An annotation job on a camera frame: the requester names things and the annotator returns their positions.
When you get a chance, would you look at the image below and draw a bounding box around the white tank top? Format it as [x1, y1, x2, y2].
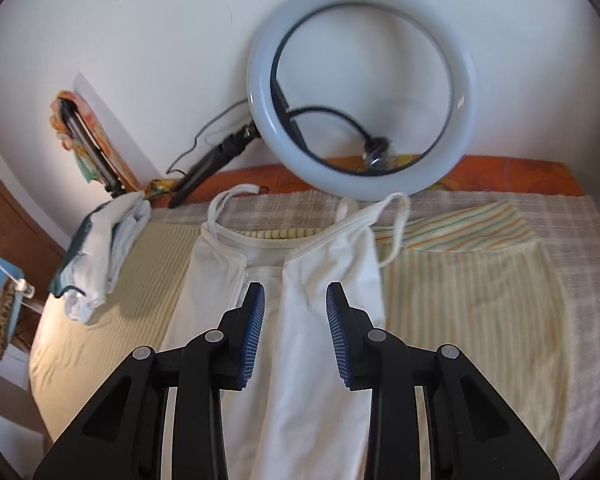
[169, 184, 411, 480]

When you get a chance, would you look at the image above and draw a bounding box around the white ring light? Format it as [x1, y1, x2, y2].
[246, 0, 481, 199]

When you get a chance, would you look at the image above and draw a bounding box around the colourful patterned cloth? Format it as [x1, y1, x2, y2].
[49, 90, 146, 195]

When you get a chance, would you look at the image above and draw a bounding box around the pile of white clothes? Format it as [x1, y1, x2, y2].
[49, 191, 153, 324]

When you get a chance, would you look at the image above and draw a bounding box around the black cable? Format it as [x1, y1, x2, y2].
[166, 99, 253, 177]

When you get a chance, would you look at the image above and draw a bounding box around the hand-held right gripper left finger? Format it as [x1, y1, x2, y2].
[32, 282, 266, 480]

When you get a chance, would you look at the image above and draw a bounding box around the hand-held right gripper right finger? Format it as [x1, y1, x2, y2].
[326, 282, 561, 480]

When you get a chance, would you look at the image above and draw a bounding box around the yellow striped blanket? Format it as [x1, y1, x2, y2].
[29, 201, 567, 480]

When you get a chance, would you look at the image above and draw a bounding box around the black ring light stand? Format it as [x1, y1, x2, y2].
[169, 122, 262, 209]

